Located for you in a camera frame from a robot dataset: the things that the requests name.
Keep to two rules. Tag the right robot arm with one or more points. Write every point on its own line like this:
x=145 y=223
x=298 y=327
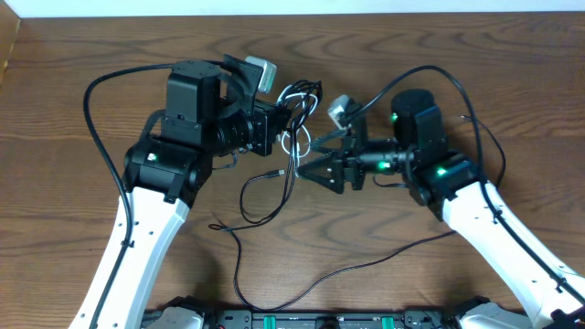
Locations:
x=449 y=184

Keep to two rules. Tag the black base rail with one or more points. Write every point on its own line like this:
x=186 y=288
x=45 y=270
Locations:
x=242 y=319

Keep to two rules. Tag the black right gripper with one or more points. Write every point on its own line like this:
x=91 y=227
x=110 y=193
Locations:
x=351 y=153

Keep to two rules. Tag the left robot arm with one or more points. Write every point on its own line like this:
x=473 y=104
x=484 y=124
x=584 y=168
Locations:
x=211 y=109

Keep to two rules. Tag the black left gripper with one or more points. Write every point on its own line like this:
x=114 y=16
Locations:
x=263 y=129

